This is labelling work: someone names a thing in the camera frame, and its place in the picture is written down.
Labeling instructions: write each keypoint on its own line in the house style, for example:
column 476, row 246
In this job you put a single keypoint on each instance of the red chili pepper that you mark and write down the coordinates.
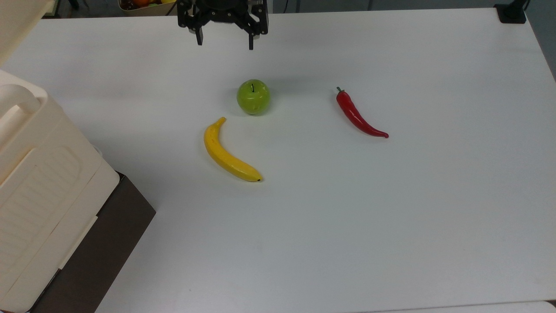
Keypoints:
column 352, row 113

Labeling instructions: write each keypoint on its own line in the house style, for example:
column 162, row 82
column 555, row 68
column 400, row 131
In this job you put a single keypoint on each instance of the dark brown drawer box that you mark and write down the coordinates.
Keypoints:
column 108, row 243

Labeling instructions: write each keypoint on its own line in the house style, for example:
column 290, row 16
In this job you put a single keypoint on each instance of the beige fruit basket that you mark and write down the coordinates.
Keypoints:
column 147, row 9

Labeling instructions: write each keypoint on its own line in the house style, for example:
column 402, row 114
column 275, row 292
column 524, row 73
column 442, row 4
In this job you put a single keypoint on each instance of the cream plastic panel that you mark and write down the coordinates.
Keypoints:
column 17, row 21

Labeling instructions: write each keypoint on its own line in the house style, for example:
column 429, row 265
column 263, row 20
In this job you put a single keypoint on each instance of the green apple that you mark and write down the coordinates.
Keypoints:
column 253, row 98

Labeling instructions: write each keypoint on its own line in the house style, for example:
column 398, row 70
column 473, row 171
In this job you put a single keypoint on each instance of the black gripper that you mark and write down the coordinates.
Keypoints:
column 221, row 11

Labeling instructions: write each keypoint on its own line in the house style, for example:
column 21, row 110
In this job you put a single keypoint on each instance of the cream plastic cabinet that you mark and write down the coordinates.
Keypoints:
column 43, row 208

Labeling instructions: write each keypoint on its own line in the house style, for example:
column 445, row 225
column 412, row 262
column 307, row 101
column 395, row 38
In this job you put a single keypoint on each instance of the yellow banana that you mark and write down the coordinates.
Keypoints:
column 221, row 152

